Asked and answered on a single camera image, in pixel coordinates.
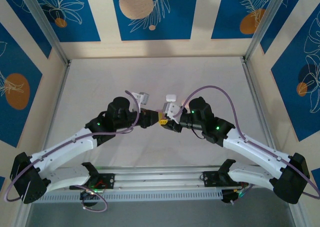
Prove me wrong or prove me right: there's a grey slotted cable duct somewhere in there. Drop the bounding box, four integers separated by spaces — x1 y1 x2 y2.
31 189 223 204

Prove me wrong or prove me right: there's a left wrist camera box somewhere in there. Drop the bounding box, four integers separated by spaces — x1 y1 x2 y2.
130 91 151 112

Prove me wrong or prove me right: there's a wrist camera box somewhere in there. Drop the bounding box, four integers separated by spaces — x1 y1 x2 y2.
130 91 151 112
162 101 187 125

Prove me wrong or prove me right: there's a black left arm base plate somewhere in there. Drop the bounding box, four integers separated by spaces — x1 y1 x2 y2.
69 173 115 190

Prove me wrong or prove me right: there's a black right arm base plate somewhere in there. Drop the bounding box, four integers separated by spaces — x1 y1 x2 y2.
202 170 251 188

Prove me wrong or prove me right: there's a black controller box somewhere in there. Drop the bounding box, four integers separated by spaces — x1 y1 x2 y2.
79 189 102 208
221 188 247 205

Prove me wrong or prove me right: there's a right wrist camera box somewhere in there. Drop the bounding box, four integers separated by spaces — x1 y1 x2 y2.
162 101 187 125

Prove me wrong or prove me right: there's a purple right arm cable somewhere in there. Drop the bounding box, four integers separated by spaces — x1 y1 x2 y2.
174 85 320 200

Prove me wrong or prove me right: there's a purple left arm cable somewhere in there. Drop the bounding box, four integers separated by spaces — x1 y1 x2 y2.
4 90 141 213

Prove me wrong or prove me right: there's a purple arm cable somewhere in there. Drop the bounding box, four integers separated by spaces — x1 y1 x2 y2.
4 90 141 213
174 85 320 200

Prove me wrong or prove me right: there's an aluminium frame post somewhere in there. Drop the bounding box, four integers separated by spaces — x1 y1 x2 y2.
243 0 293 63
18 0 71 66

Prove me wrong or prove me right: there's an aluminium mounting rail frame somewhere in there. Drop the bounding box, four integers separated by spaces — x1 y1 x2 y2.
21 164 297 193

